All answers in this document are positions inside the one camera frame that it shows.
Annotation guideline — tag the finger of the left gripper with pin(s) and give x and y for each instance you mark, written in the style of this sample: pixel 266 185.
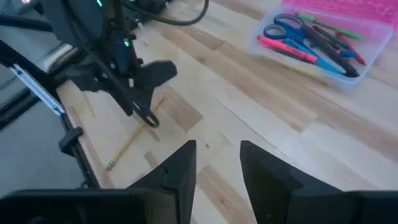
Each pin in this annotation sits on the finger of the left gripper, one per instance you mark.
pixel 128 107
pixel 146 104

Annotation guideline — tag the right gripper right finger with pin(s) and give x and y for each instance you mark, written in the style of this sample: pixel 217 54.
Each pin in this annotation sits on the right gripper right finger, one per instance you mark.
pixel 280 193

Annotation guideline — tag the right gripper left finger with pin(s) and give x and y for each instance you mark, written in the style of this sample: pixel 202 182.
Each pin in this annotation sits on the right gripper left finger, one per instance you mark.
pixel 180 174

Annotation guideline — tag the yellow pencil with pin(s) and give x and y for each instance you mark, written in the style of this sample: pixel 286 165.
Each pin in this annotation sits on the yellow pencil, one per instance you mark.
pixel 124 147

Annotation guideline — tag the teal pen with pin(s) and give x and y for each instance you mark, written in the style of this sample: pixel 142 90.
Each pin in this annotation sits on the teal pen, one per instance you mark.
pixel 329 67

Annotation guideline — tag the pink pencil with blue tip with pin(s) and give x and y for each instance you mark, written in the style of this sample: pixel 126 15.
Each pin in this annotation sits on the pink pencil with blue tip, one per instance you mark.
pixel 286 48

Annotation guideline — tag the dark grey marker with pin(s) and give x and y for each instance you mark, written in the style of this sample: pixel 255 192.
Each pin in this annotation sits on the dark grey marker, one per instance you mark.
pixel 335 59

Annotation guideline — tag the red pen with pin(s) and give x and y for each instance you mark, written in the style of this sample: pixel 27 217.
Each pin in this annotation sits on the red pen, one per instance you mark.
pixel 360 59

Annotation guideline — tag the light green pen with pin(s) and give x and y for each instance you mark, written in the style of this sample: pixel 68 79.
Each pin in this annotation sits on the light green pen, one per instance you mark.
pixel 351 33

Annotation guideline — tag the clear box with pink lid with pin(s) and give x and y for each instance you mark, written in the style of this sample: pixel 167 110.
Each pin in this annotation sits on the clear box with pink lid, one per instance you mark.
pixel 357 9

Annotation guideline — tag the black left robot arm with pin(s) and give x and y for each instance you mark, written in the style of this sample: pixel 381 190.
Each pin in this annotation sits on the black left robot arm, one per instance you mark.
pixel 71 21

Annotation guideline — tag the black clamp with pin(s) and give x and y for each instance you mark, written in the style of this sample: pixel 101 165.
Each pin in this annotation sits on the black clamp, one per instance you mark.
pixel 70 141

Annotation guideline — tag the silver metal strip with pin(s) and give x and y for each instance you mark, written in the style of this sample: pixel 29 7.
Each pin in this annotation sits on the silver metal strip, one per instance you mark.
pixel 37 90

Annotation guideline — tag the black aluminium table frame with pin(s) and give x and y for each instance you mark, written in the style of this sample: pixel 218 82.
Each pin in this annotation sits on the black aluminium table frame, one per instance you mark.
pixel 25 67

